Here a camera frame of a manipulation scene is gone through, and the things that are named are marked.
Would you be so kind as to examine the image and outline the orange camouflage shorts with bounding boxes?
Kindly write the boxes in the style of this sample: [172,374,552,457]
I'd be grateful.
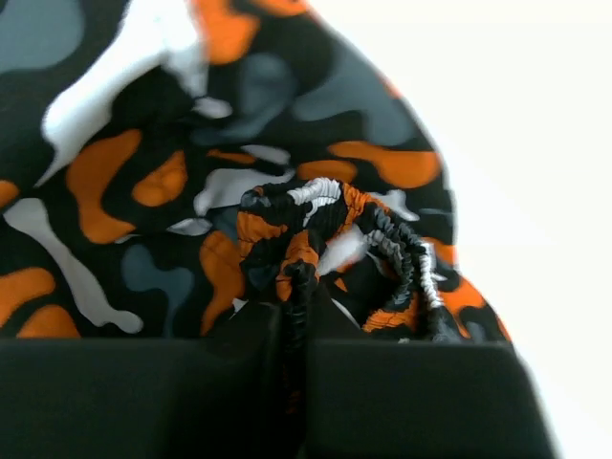
[0,0,513,343]

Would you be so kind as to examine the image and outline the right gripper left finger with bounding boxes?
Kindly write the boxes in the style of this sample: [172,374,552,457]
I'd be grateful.
[1,303,281,458]

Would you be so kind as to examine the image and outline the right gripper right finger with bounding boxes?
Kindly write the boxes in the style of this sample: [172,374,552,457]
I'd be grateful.
[305,291,554,458]

